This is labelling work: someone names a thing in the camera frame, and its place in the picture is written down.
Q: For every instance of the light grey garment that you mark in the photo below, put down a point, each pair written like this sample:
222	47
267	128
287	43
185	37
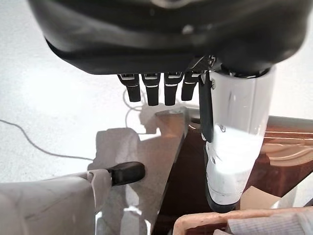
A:
269	225

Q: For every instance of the brown wicker laundry basket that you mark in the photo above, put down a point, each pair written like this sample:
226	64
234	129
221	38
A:
195	218

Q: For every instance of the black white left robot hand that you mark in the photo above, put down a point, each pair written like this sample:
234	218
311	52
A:
159	36

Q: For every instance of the black robot foot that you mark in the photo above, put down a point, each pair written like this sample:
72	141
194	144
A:
127	172

